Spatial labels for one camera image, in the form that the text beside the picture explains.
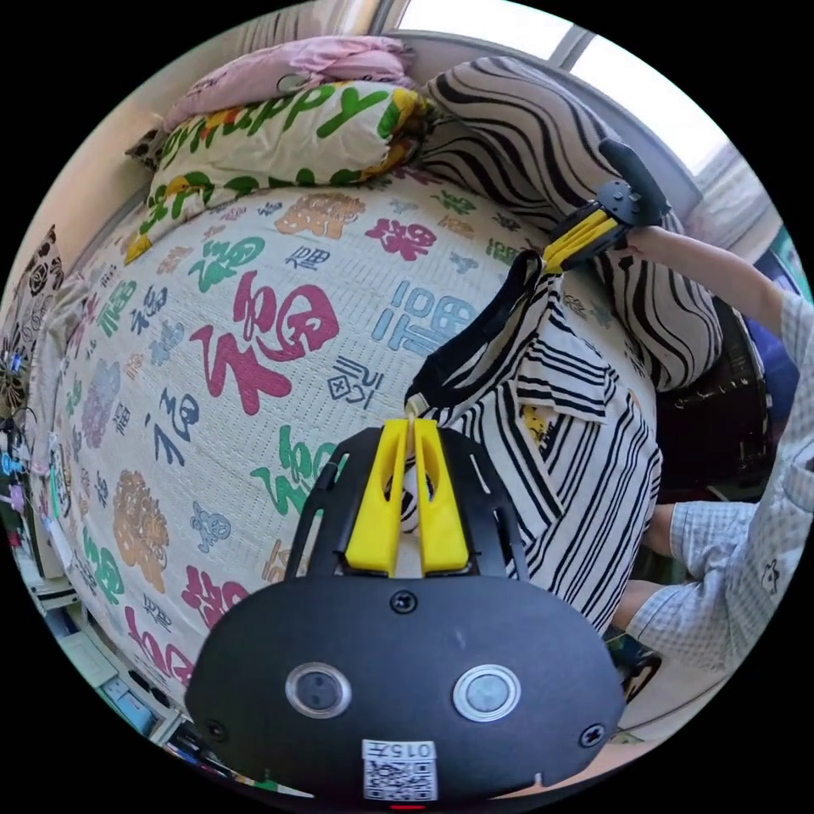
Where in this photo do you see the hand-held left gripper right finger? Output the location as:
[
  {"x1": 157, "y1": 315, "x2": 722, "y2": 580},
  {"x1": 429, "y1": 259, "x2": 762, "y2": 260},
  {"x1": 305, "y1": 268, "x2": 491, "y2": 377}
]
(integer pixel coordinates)
[{"x1": 414, "y1": 419, "x2": 471, "y2": 573}]

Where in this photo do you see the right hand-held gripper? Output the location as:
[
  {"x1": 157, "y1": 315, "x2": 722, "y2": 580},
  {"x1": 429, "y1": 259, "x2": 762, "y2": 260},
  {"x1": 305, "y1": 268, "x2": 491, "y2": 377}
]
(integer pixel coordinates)
[{"x1": 541, "y1": 180, "x2": 672, "y2": 273}]

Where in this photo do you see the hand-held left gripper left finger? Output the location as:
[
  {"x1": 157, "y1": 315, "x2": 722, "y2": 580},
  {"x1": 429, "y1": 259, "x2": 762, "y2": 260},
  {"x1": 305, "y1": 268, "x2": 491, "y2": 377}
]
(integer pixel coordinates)
[{"x1": 345, "y1": 419, "x2": 410, "y2": 572}]

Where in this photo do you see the black and white striped shirt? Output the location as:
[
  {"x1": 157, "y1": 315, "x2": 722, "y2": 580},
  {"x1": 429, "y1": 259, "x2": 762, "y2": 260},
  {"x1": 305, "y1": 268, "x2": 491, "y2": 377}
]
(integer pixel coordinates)
[{"x1": 404, "y1": 249, "x2": 664, "y2": 637}]

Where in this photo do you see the person's right forearm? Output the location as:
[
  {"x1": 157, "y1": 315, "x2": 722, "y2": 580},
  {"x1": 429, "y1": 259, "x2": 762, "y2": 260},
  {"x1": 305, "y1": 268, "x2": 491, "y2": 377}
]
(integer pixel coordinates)
[{"x1": 675, "y1": 231, "x2": 789, "y2": 333}]

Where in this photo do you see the zebra striped pillow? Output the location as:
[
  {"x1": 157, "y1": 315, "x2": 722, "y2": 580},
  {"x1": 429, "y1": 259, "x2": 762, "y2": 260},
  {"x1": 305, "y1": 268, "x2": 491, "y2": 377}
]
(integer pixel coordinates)
[{"x1": 419, "y1": 55, "x2": 726, "y2": 393}]

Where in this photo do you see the person's right hand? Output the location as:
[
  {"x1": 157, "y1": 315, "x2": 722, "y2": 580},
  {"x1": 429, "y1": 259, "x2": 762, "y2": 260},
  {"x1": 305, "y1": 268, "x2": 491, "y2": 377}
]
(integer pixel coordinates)
[{"x1": 626, "y1": 226, "x2": 687, "y2": 263}]

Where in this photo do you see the person's left hand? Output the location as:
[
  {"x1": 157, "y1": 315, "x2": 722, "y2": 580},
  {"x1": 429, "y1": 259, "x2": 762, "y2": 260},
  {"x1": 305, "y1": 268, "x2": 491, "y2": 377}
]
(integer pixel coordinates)
[{"x1": 489, "y1": 739, "x2": 644, "y2": 802}]

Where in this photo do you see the bed with printed sheet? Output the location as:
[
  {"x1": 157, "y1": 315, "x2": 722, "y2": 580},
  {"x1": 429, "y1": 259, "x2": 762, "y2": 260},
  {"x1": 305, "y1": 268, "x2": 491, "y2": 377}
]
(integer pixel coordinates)
[{"x1": 25, "y1": 164, "x2": 662, "y2": 700}]

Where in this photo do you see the window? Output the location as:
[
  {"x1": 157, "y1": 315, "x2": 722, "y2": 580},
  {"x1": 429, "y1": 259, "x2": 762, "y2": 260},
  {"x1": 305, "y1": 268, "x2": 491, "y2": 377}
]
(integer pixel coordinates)
[{"x1": 391, "y1": 12, "x2": 789, "y2": 255}]

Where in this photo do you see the person's body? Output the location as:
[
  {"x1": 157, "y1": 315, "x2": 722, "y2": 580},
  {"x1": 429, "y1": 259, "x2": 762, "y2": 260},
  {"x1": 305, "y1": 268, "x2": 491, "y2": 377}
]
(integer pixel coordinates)
[{"x1": 609, "y1": 287, "x2": 814, "y2": 677}]

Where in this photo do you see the pink pillow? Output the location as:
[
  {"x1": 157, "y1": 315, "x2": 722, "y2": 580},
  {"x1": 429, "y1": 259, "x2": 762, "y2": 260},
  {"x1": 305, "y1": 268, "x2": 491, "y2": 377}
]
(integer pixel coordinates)
[{"x1": 162, "y1": 35, "x2": 418, "y2": 131}]

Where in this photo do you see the folded quilt with green print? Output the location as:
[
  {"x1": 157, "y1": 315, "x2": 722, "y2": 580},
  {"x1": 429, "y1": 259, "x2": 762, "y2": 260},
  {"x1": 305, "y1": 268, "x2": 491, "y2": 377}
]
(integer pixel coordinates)
[{"x1": 124, "y1": 79, "x2": 441, "y2": 265}]

